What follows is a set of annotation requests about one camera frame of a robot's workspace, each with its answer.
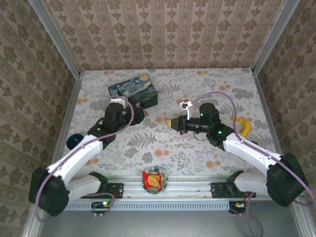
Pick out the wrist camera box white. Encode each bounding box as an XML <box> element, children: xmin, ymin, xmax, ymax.
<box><xmin>179</xmin><ymin>100</ymin><xmax>193</xmax><ymax>119</ymax></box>
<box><xmin>110</xmin><ymin>97</ymin><xmax>128</xmax><ymax>107</ymax></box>

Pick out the yellow banana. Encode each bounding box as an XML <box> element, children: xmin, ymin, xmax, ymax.
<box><xmin>231</xmin><ymin>116</ymin><xmax>252</xmax><ymax>138</ymax></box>

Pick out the circuit board with green light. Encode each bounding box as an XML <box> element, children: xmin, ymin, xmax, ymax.
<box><xmin>91</xmin><ymin>201</ymin><xmax>111</xmax><ymax>214</ymax></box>

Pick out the black base plate right arm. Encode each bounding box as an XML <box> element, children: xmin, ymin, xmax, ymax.
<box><xmin>210</xmin><ymin>182</ymin><xmax>257</xmax><ymax>199</ymax></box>

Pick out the starry night tin box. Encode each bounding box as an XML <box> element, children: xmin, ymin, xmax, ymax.
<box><xmin>108</xmin><ymin>74</ymin><xmax>158</xmax><ymax>111</ymax></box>

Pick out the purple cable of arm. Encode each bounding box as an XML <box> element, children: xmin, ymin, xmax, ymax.
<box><xmin>190</xmin><ymin>91</ymin><xmax>316</xmax><ymax>237</ymax></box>
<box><xmin>35</xmin><ymin>98</ymin><xmax>135</xmax><ymax>222</ymax></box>

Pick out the floral tablecloth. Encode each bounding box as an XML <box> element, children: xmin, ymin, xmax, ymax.
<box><xmin>58</xmin><ymin>68</ymin><xmax>282</xmax><ymax>177</ymax></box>

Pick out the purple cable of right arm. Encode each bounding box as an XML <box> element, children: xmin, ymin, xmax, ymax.
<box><xmin>190</xmin><ymin>91</ymin><xmax>316</xmax><ymax>237</ymax></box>

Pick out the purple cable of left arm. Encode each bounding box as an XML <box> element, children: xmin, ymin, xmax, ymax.
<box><xmin>35</xmin><ymin>98</ymin><xmax>135</xmax><ymax>222</ymax></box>

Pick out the aluminium side rail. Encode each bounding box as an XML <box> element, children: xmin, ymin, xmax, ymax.
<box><xmin>45</xmin><ymin>73</ymin><xmax>83</xmax><ymax>181</ymax></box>
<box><xmin>251</xmin><ymin>69</ymin><xmax>292</xmax><ymax>180</ymax></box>

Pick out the small brass padlock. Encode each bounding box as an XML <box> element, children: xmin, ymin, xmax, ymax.
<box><xmin>136</xmin><ymin>103</ymin><xmax>149</xmax><ymax>117</ymax></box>

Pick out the grey slotted cable duct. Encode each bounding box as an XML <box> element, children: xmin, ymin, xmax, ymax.
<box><xmin>61</xmin><ymin>200</ymin><xmax>231</xmax><ymax>211</ymax></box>

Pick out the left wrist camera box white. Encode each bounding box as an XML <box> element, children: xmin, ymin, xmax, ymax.
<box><xmin>110</xmin><ymin>97</ymin><xmax>128</xmax><ymax>107</ymax></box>

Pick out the aluminium frame post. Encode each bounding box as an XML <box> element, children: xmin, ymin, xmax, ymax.
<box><xmin>251</xmin><ymin>0</ymin><xmax>301</xmax><ymax>75</ymax></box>
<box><xmin>28</xmin><ymin>0</ymin><xmax>81</xmax><ymax>76</ymax></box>

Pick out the dark blue mug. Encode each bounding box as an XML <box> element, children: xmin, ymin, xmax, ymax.
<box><xmin>66</xmin><ymin>133</ymin><xmax>84</xmax><ymax>150</ymax></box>

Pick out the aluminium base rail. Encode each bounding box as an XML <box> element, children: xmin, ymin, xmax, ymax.
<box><xmin>37</xmin><ymin>175</ymin><xmax>305</xmax><ymax>200</ymax></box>

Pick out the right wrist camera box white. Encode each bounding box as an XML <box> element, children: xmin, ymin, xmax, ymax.
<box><xmin>179</xmin><ymin>100</ymin><xmax>193</xmax><ymax>119</ymax></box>

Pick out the red snack packet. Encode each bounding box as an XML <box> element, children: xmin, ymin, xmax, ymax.
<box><xmin>142</xmin><ymin>171</ymin><xmax>165</xmax><ymax>191</ymax></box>

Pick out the patterned ceramic bowl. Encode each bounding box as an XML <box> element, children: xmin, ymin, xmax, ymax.
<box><xmin>141</xmin><ymin>165</ymin><xmax>168</xmax><ymax>195</ymax></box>

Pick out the circuit board with yellow part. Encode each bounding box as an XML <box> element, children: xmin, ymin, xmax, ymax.
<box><xmin>228</xmin><ymin>201</ymin><xmax>247</xmax><ymax>214</ymax></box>

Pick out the black base plate left arm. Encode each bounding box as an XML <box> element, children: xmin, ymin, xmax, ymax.
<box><xmin>79</xmin><ymin>182</ymin><xmax>124</xmax><ymax>199</ymax></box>

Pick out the grey metal panel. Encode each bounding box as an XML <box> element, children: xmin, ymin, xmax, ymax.
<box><xmin>23</xmin><ymin>198</ymin><xmax>316</xmax><ymax>237</ymax></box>

